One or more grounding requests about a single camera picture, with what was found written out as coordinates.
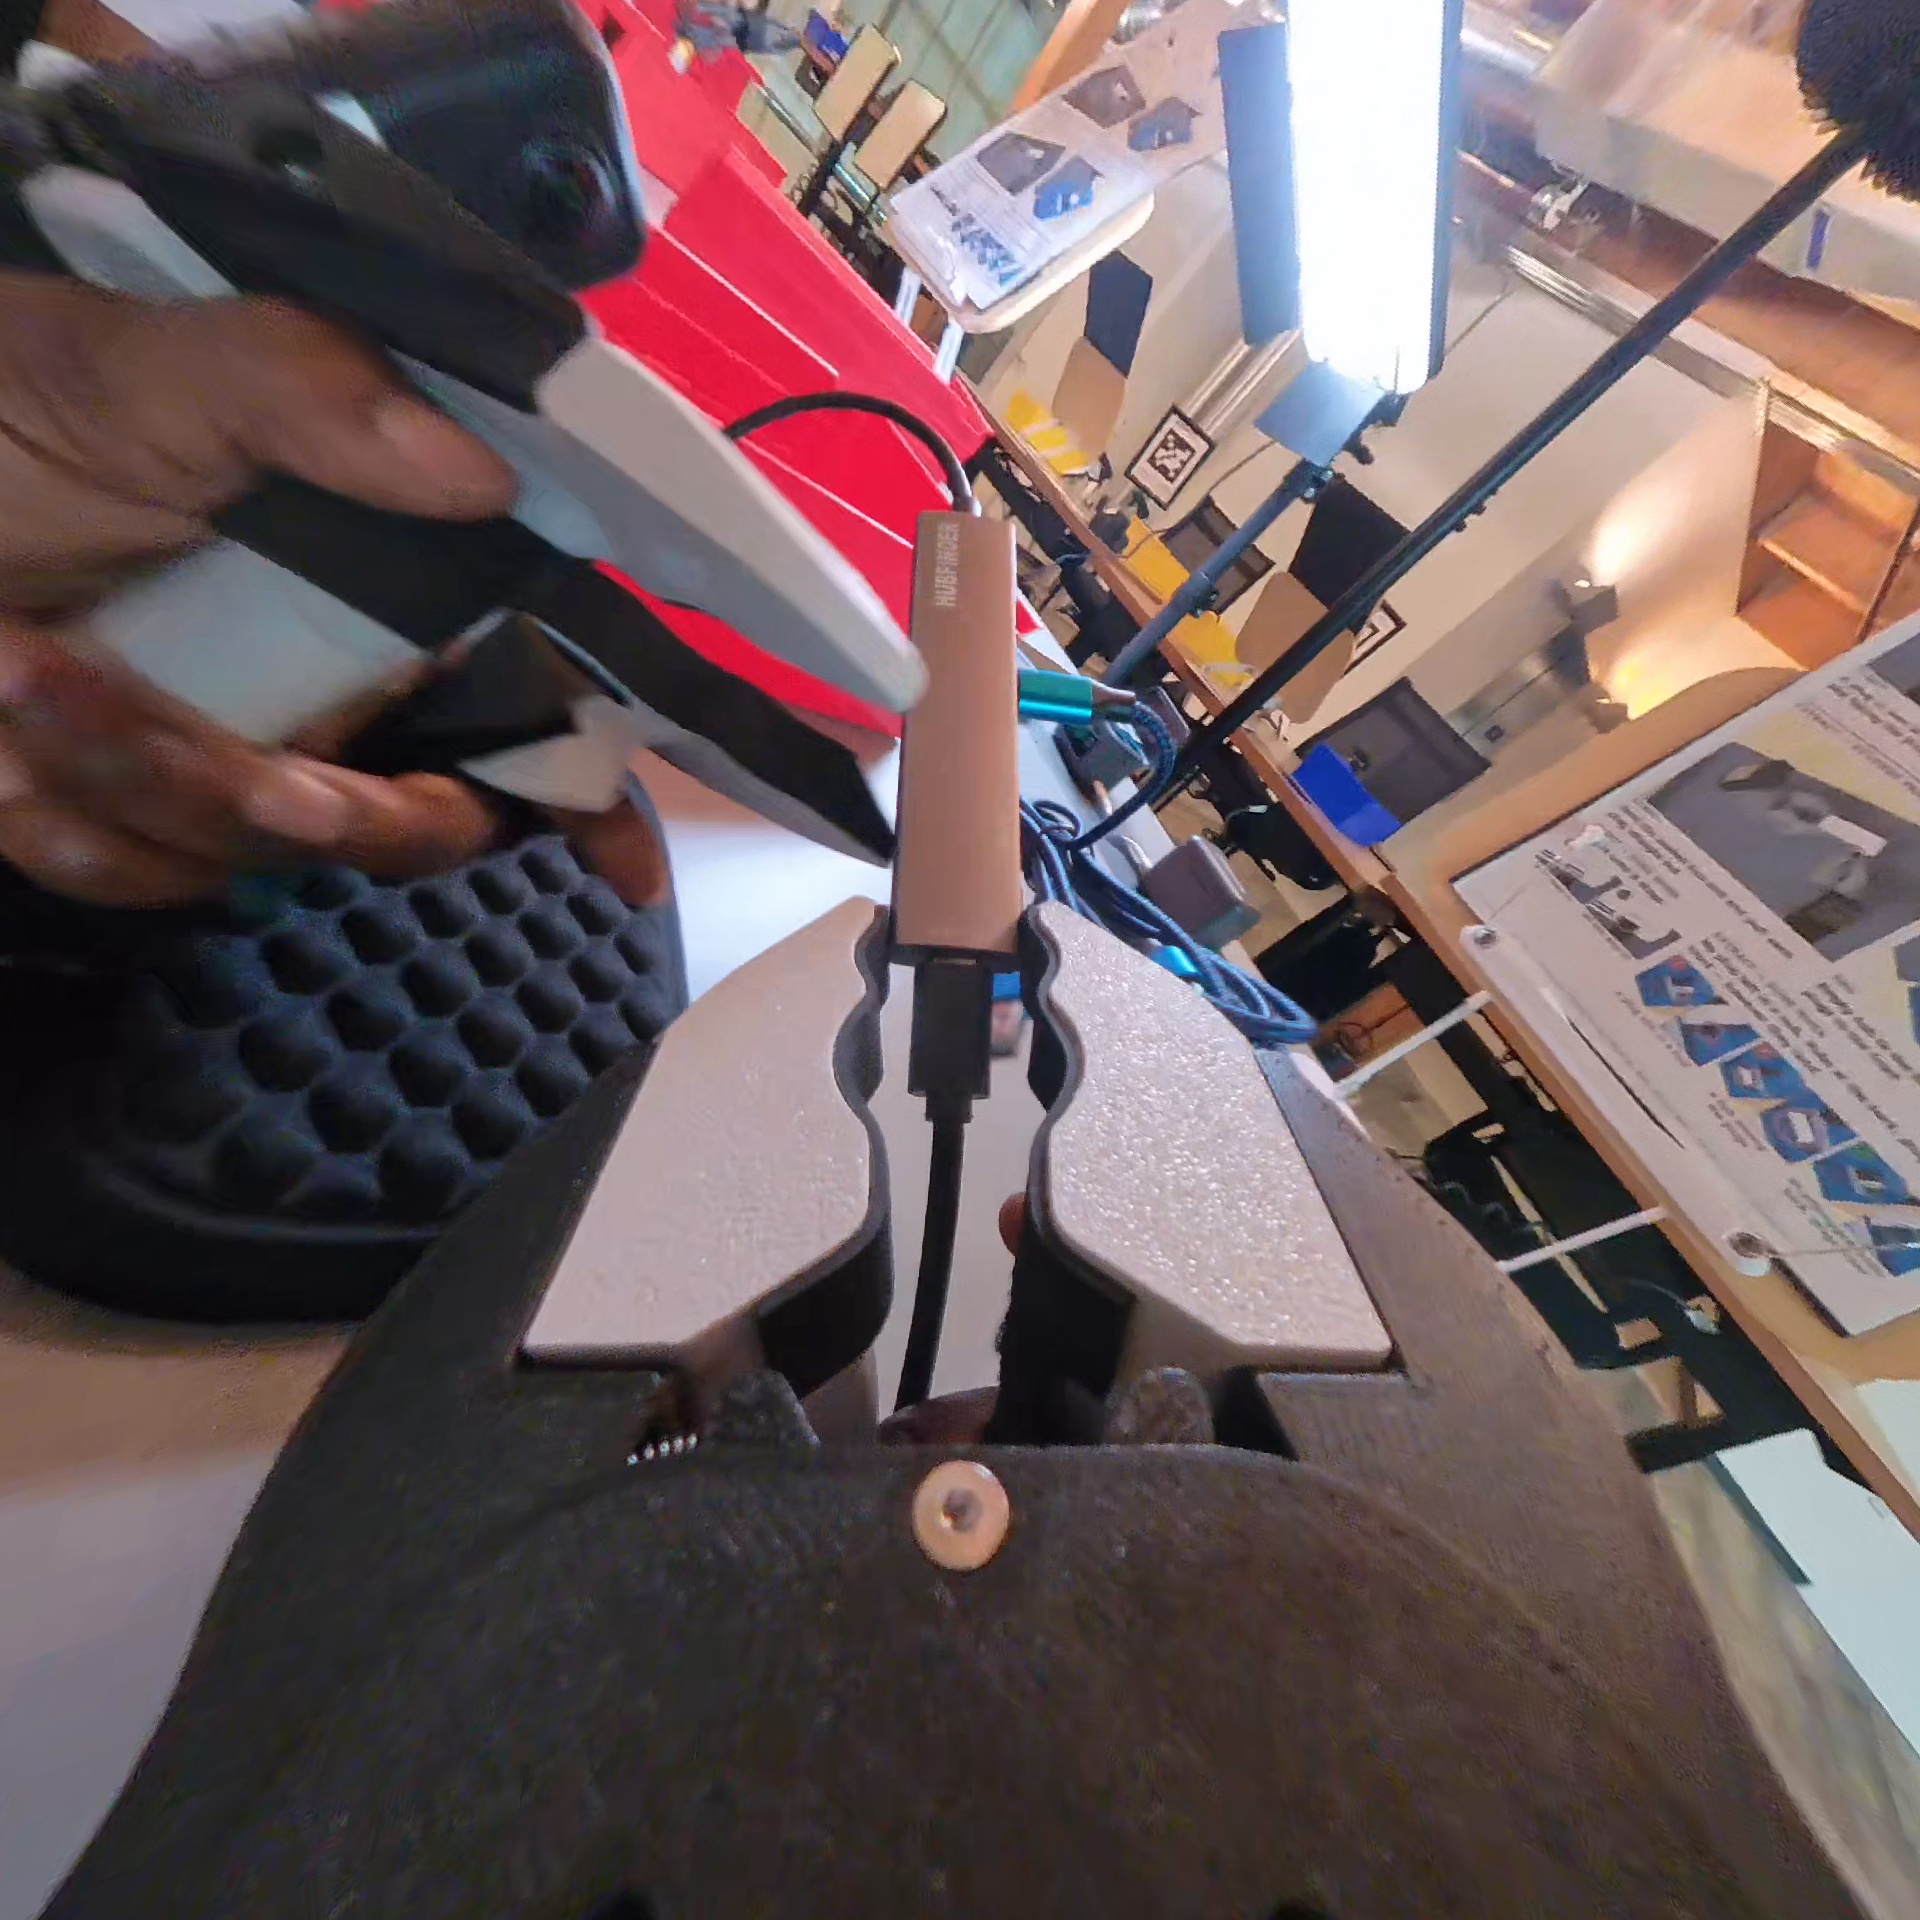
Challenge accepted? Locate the blue box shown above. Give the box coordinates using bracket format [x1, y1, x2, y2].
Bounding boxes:
[1291, 743, 1405, 846]

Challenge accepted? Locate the tan chair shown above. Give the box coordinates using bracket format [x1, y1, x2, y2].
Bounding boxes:
[855, 83, 950, 258]
[816, 22, 902, 212]

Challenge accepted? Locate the large printed instruction sheet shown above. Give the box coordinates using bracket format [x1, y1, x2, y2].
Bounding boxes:
[1446, 623, 1920, 1338]

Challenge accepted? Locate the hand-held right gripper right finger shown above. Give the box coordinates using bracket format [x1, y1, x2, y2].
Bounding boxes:
[991, 901, 1401, 1447]

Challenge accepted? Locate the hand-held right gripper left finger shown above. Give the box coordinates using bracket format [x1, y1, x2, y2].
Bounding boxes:
[516, 896, 898, 1395]

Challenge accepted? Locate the plywood board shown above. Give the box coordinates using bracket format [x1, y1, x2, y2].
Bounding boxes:
[1372, 661, 1920, 1541]

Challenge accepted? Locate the led light panel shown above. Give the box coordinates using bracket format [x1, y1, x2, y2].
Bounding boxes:
[1219, 0, 1470, 401]

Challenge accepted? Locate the black equipment case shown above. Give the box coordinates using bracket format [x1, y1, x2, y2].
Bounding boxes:
[1305, 678, 1495, 820]

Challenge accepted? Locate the black boom pole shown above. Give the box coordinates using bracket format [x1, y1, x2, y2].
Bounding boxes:
[1162, 126, 1879, 799]

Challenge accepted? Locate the black usb-c cable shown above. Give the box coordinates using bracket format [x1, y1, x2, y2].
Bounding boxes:
[892, 957, 998, 1413]

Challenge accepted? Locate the wooden shelf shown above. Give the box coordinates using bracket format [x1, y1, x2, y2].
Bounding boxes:
[1733, 382, 1920, 670]

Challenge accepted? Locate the grey metal usb hub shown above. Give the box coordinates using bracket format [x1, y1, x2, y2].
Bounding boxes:
[889, 506, 1028, 967]

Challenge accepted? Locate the furry black microphone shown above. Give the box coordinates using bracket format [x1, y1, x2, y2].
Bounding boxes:
[1792, 0, 1920, 153]

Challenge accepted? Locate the black light stand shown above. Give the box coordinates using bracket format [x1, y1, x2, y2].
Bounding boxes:
[1103, 361, 1413, 693]

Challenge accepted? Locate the black-and-white fiducial tag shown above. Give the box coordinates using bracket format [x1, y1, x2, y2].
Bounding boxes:
[1124, 409, 1215, 510]

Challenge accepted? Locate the small printed instruction sheet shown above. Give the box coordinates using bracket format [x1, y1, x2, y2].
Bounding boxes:
[885, 0, 1292, 311]

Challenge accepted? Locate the black foam-lined case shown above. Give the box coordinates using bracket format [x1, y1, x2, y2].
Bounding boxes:
[0, 780, 693, 1327]

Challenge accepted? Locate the blue braided usb cable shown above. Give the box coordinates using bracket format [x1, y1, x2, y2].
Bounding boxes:
[1021, 705, 1322, 1052]

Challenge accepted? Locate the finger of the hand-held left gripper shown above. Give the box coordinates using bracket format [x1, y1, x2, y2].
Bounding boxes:
[456, 566, 907, 870]
[404, 337, 932, 719]

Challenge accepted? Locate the person's left hand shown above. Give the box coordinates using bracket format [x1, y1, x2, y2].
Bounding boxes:
[0, 277, 674, 910]

